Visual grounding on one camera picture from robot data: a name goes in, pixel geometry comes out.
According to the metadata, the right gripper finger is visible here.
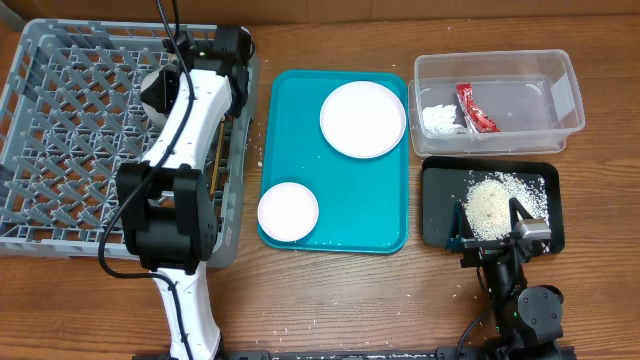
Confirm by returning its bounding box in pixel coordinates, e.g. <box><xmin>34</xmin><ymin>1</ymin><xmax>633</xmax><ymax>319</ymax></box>
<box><xmin>509</xmin><ymin>197</ymin><xmax>532</xmax><ymax>223</ymax></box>
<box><xmin>446</xmin><ymin>200</ymin><xmax>473</xmax><ymax>250</ymax></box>

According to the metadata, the white rice pile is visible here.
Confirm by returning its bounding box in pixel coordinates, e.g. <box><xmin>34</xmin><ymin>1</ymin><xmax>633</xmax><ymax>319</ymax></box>
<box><xmin>462</xmin><ymin>172</ymin><xmax>549</xmax><ymax>241</ymax></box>

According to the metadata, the grey bowl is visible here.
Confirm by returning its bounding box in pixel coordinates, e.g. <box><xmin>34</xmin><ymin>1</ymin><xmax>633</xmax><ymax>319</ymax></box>
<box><xmin>140</xmin><ymin>66</ymin><xmax>171</xmax><ymax>127</ymax></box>

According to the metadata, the wooden chopstick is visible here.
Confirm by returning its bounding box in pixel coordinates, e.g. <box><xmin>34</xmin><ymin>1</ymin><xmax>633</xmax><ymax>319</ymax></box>
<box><xmin>209</xmin><ymin>119</ymin><xmax>226</xmax><ymax>198</ymax></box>

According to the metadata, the red snack wrapper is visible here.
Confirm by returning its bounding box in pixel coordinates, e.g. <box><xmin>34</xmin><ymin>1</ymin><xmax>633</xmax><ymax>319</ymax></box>
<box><xmin>456</xmin><ymin>83</ymin><xmax>499</xmax><ymax>133</ymax></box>

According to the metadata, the white tissue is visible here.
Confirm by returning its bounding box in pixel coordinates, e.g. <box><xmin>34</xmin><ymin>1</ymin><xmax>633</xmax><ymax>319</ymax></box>
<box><xmin>421</xmin><ymin>105</ymin><xmax>467</xmax><ymax>136</ymax></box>

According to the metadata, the large white plate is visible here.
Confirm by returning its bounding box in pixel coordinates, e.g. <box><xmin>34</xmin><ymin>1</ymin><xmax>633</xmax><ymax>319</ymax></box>
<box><xmin>319</xmin><ymin>81</ymin><xmax>406</xmax><ymax>159</ymax></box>

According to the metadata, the small white bowl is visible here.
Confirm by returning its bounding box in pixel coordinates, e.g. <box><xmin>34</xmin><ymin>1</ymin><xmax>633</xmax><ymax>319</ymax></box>
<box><xmin>257</xmin><ymin>182</ymin><xmax>319</xmax><ymax>242</ymax></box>

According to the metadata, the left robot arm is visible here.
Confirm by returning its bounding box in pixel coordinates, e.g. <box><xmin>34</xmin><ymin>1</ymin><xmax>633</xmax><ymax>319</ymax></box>
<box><xmin>116</xmin><ymin>26</ymin><xmax>253</xmax><ymax>359</ymax></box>

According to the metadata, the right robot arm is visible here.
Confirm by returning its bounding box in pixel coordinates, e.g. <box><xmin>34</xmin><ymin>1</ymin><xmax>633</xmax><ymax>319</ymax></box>
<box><xmin>445</xmin><ymin>198</ymin><xmax>574</xmax><ymax>359</ymax></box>

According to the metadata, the grey dishwasher rack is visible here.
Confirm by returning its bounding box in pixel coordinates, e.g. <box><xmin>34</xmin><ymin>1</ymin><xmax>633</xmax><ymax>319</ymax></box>
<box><xmin>1</xmin><ymin>19</ymin><xmax>259</xmax><ymax>268</ymax></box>

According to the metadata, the black tray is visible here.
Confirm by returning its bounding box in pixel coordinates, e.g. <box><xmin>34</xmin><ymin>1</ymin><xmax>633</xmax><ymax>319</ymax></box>
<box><xmin>421</xmin><ymin>156</ymin><xmax>565</xmax><ymax>253</ymax></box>

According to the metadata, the teal plastic tray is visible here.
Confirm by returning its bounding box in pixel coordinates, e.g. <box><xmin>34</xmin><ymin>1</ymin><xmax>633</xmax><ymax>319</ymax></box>
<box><xmin>260</xmin><ymin>70</ymin><xmax>409</xmax><ymax>254</ymax></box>

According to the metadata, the clear plastic bin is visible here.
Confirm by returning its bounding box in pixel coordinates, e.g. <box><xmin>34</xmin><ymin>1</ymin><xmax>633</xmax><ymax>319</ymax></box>
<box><xmin>408</xmin><ymin>49</ymin><xmax>586</xmax><ymax>157</ymax></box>

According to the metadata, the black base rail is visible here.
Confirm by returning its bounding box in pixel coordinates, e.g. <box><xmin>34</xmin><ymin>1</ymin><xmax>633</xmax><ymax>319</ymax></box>
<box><xmin>132</xmin><ymin>346</ymin><xmax>577</xmax><ymax>360</ymax></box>

